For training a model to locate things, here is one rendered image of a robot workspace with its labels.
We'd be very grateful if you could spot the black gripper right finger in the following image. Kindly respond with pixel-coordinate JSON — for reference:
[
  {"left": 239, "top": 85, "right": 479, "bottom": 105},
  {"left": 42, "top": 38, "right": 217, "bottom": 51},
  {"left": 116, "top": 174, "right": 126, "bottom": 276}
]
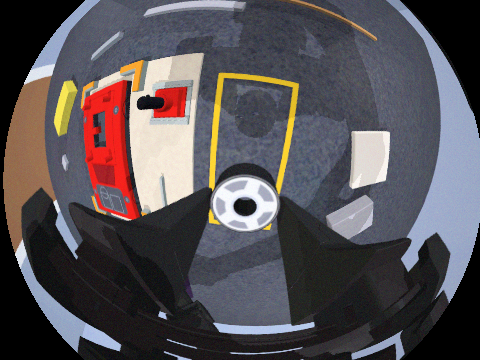
[{"left": 276, "top": 196, "right": 412, "bottom": 325}]

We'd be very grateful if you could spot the white flat square tile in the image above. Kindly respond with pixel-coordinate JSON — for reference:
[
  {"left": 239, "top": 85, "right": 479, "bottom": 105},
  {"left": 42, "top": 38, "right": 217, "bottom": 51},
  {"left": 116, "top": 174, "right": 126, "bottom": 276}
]
[{"left": 349, "top": 131, "right": 391, "bottom": 189}]

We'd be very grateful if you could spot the yellow rectangular block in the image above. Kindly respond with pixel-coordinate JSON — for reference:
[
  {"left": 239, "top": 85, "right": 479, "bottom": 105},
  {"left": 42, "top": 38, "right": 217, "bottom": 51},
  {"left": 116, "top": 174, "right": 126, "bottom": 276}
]
[{"left": 53, "top": 80, "right": 77, "bottom": 136}]

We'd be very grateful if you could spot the white wheel with black tyre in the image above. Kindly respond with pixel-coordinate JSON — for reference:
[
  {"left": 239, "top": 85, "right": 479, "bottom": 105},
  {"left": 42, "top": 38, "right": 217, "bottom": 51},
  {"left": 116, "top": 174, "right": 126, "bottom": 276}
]
[{"left": 209, "top": 164, "right": 281, "bottom": 232}]

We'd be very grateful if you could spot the yellow rectangular outline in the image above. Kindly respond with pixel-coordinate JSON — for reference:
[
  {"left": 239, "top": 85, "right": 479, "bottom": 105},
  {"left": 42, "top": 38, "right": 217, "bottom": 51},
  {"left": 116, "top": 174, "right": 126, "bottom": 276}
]
[{"left": 209, "top": 72, "right": 299, "bottom": 195}]

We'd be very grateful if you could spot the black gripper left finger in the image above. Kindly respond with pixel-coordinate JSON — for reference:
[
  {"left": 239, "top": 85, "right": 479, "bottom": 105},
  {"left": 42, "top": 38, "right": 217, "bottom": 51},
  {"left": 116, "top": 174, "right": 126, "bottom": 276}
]
[{"left": 68, "top": 187, "right": 212, "bottom": 316}]

